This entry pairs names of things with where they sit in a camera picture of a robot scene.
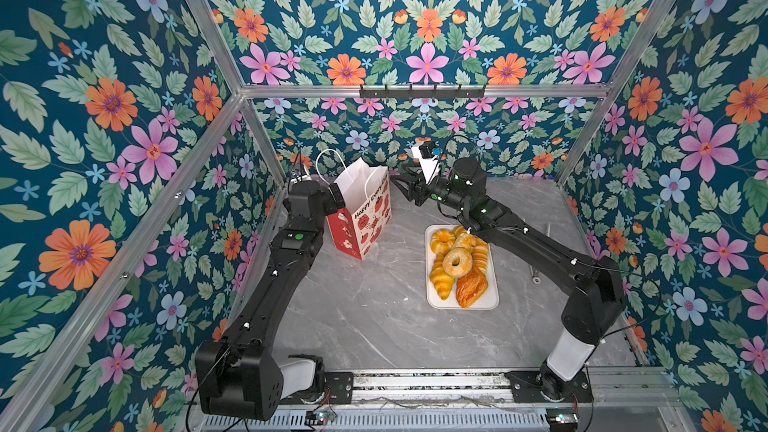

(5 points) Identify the left circuit board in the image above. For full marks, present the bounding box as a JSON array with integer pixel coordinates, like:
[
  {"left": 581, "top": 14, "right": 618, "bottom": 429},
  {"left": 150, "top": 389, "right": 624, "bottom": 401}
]
[{"left": 304, "top": 411, "right": 337, "bottom": 428}]

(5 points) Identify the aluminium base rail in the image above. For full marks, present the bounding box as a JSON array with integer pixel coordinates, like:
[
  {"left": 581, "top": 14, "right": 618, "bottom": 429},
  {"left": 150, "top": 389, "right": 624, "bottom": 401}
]
[{"left": 179, "top": 367, "right": 655, "bottom": 409}]

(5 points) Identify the red white paper bag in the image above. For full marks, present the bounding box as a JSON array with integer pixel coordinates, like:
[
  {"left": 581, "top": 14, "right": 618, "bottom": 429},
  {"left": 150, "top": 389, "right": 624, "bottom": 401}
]
[{"left": 315, "top": 149, "right": 392, "bottom": 260}]

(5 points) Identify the fake puff pastry bread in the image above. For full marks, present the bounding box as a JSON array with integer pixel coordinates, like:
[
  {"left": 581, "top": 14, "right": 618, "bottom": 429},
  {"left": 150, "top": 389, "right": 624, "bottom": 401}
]
[{"left": 453, "top": 226, "right": 477, "bottom": 252}]

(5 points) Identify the pale fake bagel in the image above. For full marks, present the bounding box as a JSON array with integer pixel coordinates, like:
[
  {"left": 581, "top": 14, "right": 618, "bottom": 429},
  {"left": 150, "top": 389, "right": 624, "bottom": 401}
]
[{"left": 442, "top": 247, "right": 473, "bottom": 279}]

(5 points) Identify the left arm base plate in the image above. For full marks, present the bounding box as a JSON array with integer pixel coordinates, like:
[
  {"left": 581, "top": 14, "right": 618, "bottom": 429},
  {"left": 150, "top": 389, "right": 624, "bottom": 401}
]
[{"left": 280, "top": 371, "right": 355, "bottom": 406}]

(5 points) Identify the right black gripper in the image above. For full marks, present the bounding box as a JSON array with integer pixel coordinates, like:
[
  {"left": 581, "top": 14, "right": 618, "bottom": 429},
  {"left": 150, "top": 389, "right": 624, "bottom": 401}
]
[{"left": 391, "top": 162, "right": 471, "bottom": 218}]

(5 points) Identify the orange fake pretzel bread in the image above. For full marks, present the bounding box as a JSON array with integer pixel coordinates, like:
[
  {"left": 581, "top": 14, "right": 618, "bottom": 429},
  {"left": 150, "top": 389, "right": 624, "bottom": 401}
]
[{"left": 456, "top": 268, "right": 488, "bottom": 309}]

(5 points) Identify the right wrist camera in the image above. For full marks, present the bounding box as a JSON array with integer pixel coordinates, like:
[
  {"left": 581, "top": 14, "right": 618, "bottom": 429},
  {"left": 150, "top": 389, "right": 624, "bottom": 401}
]
[{"left": 411, "top": 140, "right": 441, "bottom": 184}]

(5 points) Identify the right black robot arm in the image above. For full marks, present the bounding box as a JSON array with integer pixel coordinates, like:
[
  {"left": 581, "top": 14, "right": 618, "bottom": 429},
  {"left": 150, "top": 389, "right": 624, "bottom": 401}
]
[{"left": 392, "top": 158, "right": 628, "bottom": 402}]

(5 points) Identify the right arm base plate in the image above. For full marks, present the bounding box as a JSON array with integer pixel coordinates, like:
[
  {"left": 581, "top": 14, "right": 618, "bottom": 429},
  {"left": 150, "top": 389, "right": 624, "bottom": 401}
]
[{"left": 504, "top": 370, "right": 593, "bottom": 403}]

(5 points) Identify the black hook rail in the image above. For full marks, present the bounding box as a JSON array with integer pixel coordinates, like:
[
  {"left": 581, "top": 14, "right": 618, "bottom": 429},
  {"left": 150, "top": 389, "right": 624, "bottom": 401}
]
[{"left": 358, "top": 84, "right": 486, "bottom": 101}]

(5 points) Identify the fake croissant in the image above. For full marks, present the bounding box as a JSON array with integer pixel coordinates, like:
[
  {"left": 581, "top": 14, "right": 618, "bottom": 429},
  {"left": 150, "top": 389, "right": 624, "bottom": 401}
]
[{"left": 429, "top": 254, "right": 455, "bottom": 301}]

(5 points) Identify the white rectangular tray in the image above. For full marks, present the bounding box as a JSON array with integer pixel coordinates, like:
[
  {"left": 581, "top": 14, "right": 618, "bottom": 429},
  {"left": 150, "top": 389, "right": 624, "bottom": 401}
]
[{"left": 424, "top": 225, "right": 499, "bottom": 311}]

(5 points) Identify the long ridged fake bread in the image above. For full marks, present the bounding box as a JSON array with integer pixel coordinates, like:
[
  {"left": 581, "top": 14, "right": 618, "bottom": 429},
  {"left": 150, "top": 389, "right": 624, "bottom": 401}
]
[{"left": 471, "top": 238, "right": 490, "bottom": 274}]

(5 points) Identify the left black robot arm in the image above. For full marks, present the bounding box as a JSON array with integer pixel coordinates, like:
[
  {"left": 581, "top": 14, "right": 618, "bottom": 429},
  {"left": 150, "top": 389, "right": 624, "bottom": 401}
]
[{"left": 195, "top": 180, "right": 345, "bottom": 421}]

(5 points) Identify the right circuit board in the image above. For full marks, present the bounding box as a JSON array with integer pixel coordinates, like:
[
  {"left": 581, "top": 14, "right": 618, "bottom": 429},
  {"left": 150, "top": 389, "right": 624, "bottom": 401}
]
[{"left": 546, "top": 410, "right": 579, "bottom": 432}]

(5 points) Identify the ring shaped fake bread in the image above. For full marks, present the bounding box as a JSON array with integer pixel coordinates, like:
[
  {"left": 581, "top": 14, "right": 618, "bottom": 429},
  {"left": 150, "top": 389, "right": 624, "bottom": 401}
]
[{"left": 429, "top": 229, "right": 456, "bottom": 255}]

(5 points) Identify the circuit board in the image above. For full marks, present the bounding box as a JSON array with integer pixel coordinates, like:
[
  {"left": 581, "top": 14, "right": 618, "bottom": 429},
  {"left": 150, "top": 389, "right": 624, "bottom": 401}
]
[
  {"left": 546, "top": 410, "right": 579, "bottom": 432},
  {"left": 304, "top": 411, "right": 337, "bottom": 428}
]

